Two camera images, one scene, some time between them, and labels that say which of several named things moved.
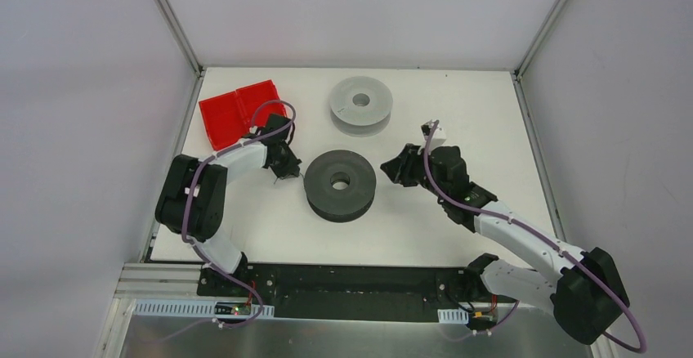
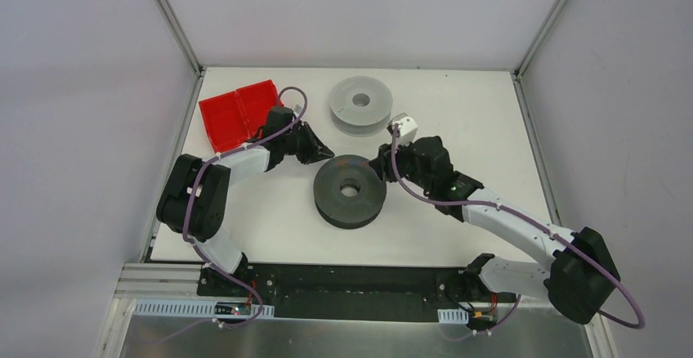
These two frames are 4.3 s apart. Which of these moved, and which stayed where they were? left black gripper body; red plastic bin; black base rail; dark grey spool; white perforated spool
Moved: dark grey spool; left black gripper body
Stayed: red plastic bin; white perforated spool; black base rail
